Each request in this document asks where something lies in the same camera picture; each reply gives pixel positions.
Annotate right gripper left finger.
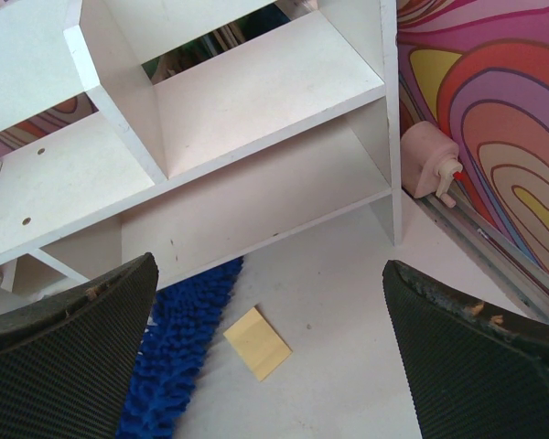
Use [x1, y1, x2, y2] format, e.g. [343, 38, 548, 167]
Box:
[0, 252, 158, 438]

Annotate tan sticky note pad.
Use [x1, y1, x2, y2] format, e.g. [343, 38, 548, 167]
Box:
[223, 307, 292, 381]

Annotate white bookshelf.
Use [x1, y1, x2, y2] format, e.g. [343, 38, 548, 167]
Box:
[0, 1, 402, 294]

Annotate pink pig toy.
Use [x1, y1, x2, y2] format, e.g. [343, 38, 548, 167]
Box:
[400, 121, 463, 208]

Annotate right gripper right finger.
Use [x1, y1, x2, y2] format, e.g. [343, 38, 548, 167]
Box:
[382, 260, 549, 438]

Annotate blue microfiber duster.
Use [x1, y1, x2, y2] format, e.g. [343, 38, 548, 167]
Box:
[115, 257, 243, 438]

